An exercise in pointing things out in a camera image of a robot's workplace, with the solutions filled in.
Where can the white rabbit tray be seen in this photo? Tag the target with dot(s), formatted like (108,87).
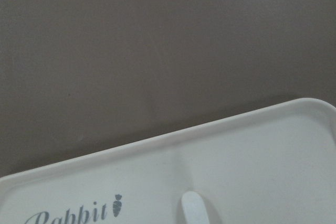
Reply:
(272,165)

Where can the white spoon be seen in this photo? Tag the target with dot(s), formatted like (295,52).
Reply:
(194,209)

